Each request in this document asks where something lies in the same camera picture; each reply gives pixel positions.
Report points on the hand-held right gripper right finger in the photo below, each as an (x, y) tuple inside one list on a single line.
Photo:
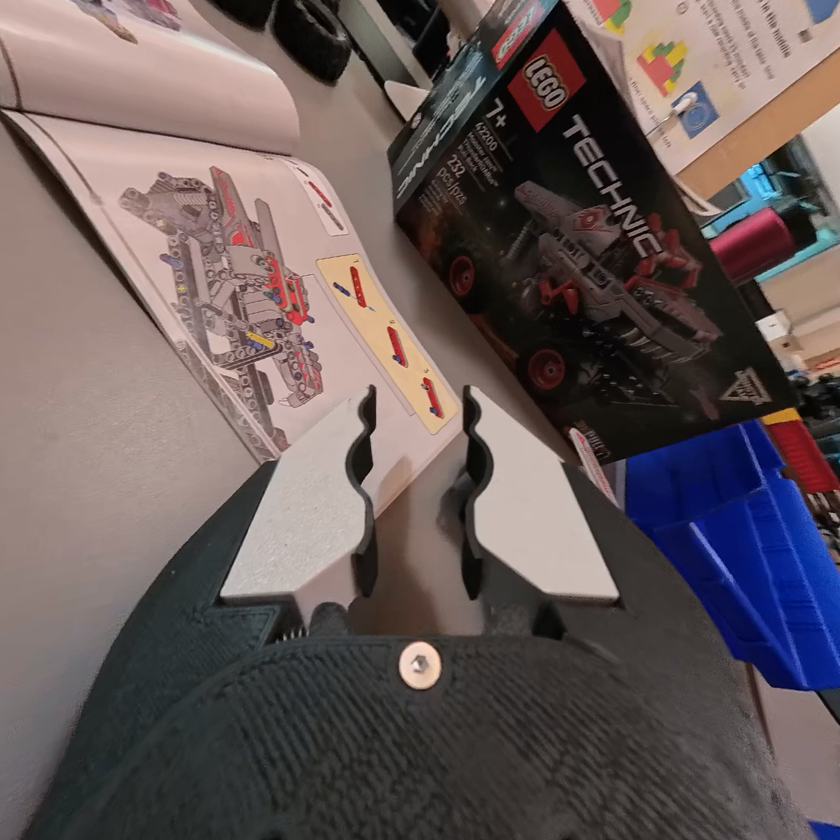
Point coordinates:
[(544, 518)]

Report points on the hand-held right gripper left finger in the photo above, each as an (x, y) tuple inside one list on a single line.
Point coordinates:
[(295, 518)]

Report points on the grey desk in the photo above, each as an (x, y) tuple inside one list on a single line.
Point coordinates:
[(79, 459)]

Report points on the blue plastic bin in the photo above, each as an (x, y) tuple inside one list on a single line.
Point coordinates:
[(754, 590)]

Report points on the black toy set box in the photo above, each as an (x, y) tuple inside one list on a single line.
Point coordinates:
[(590, 262)]

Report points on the red bin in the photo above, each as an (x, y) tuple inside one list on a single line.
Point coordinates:
[(807, 453)]

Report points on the maroon cylinder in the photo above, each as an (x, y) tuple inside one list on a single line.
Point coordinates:
[(754, 246)]

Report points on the brown board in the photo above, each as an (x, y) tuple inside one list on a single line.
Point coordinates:
[(787, 131)]

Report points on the open instruction booklet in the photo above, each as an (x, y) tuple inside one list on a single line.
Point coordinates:
[(164, 72)]

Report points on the wall poster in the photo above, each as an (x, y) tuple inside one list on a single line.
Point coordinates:
[(722, 39)]

